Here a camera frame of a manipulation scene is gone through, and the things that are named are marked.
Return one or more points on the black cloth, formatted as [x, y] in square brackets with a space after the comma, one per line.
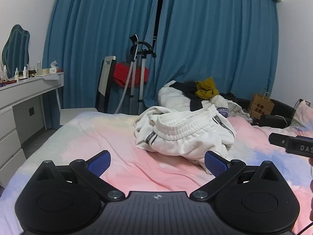
[193, 100]

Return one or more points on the black chair with white seat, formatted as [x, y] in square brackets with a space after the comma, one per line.
[106, 78]

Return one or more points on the white tissue box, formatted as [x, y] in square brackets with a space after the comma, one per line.
[53, 69]

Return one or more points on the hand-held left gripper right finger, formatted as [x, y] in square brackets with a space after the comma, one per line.
[216, 164]

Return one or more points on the pastel tie-dye pillow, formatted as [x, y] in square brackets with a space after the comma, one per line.
[304, 116]

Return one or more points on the white vanity desk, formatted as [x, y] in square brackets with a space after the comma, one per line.
[22, 95]

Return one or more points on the brown paper bag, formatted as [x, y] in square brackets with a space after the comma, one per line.
[260, 106]

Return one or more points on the white quilted jacket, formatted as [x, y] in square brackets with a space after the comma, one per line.
[173, 99]

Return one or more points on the white cosmetic bottle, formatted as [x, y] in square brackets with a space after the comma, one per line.
[39, 65]

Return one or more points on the blue curtain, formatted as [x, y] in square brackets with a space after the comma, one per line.
[220, 41]
[97, 29]

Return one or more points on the red cloth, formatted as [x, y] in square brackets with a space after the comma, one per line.
[122, 74]

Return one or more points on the mustard yellow cloth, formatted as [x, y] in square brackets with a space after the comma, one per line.
[207, 89]

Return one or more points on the grey jacket with purple label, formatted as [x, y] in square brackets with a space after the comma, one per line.
[232, 107]

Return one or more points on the wavy teal framed mirror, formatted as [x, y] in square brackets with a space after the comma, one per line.
[17, 51]

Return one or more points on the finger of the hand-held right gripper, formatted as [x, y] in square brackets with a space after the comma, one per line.
[278, 140]

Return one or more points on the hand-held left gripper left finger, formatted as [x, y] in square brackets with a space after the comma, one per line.
[99, 163]

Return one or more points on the cream box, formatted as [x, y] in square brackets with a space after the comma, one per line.
[42, 72]

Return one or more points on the black armchair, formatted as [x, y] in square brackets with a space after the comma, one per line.
[278, 117]

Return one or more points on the pastel tie-dye bed cover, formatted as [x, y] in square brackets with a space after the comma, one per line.
[137, 166]

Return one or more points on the garment steamer stand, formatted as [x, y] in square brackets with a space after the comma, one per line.
[137, 78]

